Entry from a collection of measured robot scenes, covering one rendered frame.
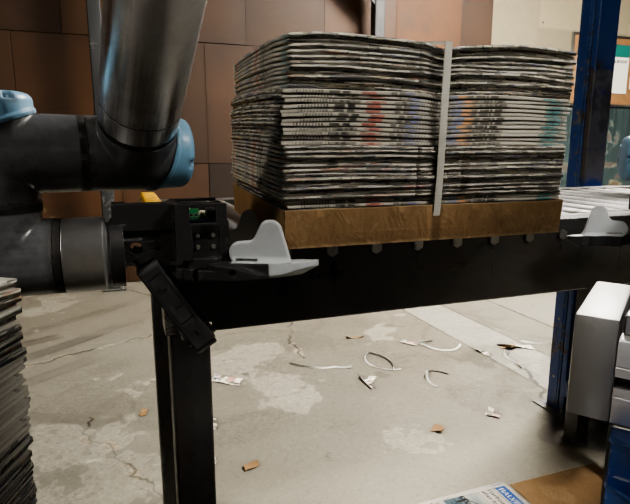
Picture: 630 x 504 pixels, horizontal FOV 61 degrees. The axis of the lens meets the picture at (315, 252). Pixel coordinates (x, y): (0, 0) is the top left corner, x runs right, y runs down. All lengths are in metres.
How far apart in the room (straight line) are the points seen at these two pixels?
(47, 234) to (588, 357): 0.49
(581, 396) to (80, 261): 0.46
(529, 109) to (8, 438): 0.62
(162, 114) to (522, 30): 4.78
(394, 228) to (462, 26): 4.12
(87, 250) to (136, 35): 0.21
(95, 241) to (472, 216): 0.43
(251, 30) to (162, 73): 3.53
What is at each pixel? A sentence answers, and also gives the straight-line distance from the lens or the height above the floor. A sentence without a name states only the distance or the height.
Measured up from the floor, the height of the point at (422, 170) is 0.88.
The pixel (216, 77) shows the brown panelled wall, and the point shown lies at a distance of 3.89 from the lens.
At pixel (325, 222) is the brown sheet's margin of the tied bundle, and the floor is 0.83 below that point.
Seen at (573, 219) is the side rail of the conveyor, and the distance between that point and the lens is 0.94.
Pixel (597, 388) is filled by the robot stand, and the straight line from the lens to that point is 0.52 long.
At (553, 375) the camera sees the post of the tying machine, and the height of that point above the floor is 0.12.
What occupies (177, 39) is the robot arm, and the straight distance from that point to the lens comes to 0.45.
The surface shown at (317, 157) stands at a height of 0.90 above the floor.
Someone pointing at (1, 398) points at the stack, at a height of 0.75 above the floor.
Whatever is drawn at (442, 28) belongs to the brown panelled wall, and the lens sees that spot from 4.60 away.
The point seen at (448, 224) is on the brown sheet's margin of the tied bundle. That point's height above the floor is 0.82.
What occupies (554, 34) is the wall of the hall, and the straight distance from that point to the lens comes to 5.40.
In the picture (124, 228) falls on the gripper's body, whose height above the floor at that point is 0.83.
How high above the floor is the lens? 0.91
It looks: 11 degrees down
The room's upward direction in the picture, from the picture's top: straight up
